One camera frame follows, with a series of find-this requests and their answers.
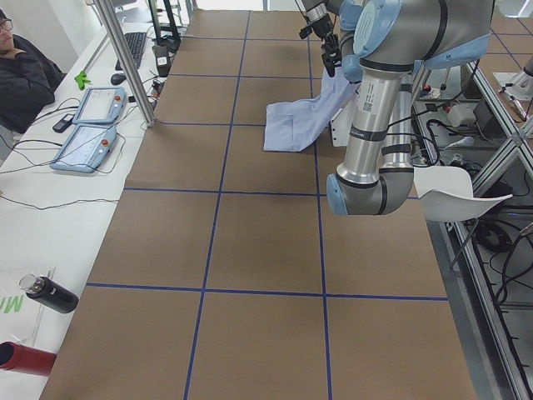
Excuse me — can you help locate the black mobile phone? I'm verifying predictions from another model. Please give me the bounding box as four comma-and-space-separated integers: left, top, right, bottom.
52, 114, 74, 133

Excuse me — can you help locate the upper teach pendant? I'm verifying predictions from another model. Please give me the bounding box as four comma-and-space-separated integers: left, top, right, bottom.
72, 86, 127, 125

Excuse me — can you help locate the green plastic clip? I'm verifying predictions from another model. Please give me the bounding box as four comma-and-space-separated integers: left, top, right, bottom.
74, 71, 92, 91

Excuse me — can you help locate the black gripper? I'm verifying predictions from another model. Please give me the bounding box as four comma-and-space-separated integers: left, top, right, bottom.
313, 25, 341, 78

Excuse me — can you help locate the red cylinder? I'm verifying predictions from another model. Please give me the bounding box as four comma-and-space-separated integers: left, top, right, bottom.
1, 342, 57, 377

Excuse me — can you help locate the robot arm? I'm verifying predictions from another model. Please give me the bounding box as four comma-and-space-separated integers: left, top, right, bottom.
326, 1, 494, 215
296, 1, 362, 78

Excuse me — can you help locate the teach pendant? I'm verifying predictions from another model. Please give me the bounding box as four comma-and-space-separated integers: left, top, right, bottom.
50, 124, 117, 173
72, 86, 127, 125

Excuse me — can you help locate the seated person in black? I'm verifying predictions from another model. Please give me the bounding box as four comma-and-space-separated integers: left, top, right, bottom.
1, 13, 66, 134

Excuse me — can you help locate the black keyboard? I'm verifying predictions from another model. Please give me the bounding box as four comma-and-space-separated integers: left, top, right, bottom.
124, 32, 147, 68

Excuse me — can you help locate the aluminium frame post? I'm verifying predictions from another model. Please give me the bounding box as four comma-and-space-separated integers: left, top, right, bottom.
94, 0, 156, 128

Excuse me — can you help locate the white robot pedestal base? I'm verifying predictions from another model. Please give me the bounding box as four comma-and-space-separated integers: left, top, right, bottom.
330, 102, 354, 148

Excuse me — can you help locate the blue striped button shirt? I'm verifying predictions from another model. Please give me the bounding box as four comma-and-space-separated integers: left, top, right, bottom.
263, 72, 360, 153

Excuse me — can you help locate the black computer mouse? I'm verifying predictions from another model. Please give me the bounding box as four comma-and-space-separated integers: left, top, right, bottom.
110, 73, 127, 86

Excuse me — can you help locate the lower teach pendant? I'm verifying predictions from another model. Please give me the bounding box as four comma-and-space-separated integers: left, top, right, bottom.
50, 124, 117, 173

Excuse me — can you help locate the black water bottle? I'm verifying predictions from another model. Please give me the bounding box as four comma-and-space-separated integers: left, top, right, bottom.
19, 274, 78, 314

